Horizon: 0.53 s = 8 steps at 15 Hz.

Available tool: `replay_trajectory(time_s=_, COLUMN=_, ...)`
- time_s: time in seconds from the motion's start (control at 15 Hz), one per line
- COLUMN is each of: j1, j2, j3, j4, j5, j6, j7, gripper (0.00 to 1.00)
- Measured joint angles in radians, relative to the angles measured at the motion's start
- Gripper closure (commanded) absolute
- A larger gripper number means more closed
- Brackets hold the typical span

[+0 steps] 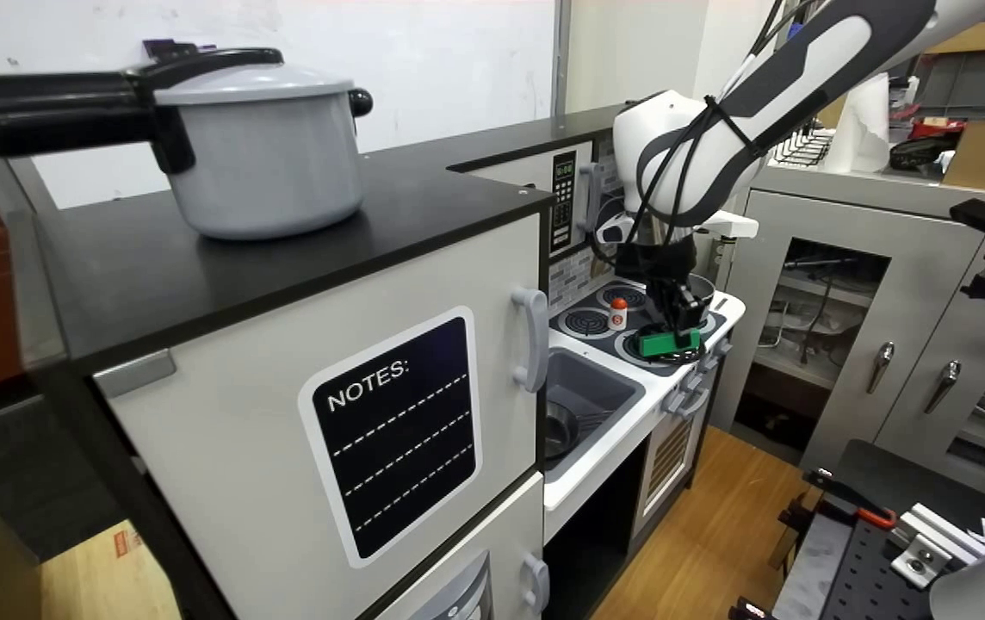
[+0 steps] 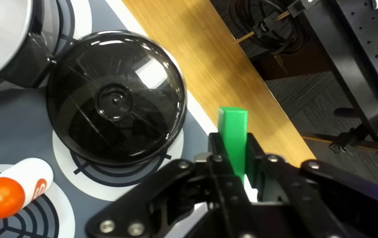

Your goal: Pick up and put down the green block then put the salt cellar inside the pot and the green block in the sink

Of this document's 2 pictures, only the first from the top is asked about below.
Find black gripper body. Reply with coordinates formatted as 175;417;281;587
627;234;708;306

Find green block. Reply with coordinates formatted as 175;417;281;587
635;322;708;362

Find grey sink basin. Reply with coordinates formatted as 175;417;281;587
538;345;649;482

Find grey metal cabinet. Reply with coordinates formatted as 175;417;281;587
708;158;985;513

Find black clamp orange grip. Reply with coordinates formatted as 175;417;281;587
803;461;898;536

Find white paper towel roll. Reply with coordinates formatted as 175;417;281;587
831;70;898;179

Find red black tool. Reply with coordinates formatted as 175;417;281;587
890;109;971;179

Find black perforated work table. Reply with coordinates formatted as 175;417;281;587
731;436;985;620

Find small aluminium extrusion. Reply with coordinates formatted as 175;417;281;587
890;498;985;592

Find white toy kitchen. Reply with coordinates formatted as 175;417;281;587
28;98;751;620

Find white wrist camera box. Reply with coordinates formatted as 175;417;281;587
696;207;764;245

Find grey oven door handle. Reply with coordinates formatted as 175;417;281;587
669;378;716;420

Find grey microwave door handle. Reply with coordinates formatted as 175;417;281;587
577;158;611;236

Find grey fridge door handle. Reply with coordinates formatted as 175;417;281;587
511;284;555;395
517;550;555;614

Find silver cabinet handle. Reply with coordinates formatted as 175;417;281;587
864;337;903;395
925;353;969;417

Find grey pressure cooker black handle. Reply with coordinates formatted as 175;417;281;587
0;33;379;245

